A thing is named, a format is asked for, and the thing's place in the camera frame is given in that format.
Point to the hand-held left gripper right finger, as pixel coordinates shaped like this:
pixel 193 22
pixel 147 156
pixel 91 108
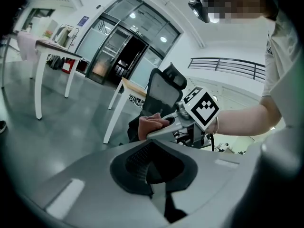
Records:
pixel 209 174

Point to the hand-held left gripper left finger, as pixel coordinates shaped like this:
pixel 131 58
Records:
pixel 83 186

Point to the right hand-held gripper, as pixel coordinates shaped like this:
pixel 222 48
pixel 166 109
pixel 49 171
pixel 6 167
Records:
pixel 204 108

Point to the reddish-brown fabric piece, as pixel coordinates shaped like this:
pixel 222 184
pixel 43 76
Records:
pixel 149 125

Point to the black chair armrest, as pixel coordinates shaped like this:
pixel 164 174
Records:
pixel 134 129

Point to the person's right forearm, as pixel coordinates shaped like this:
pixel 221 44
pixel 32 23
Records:
pixel 242 120

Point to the black mesh office chair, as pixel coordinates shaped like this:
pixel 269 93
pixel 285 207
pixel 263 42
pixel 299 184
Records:
pixel 164 96

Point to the wooden table with white legs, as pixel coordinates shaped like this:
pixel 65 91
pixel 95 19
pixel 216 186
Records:
pixel 133 88

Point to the black balcony railing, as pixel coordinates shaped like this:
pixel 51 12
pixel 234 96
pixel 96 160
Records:
pixel 228 65

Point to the red box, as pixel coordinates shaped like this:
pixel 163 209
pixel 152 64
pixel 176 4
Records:
pixel 67 66

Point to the person's white shirt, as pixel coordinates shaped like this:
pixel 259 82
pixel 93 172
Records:
pixel 282 56

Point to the white table with items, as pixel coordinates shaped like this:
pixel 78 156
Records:
pixel 59 50

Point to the clothes rack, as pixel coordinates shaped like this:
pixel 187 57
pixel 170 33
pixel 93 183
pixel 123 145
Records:
pixel 64 35

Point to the person's head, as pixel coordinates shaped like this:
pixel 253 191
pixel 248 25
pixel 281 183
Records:
pixel 237 1

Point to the pink draped fabric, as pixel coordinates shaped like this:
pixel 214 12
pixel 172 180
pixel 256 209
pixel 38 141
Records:
pixel 26 46

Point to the black head-worn camera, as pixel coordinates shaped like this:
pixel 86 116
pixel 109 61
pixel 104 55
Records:
pixel 200 8

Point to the blue wall sign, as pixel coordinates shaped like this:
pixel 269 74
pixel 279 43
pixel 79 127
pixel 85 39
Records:
pixel 83 21

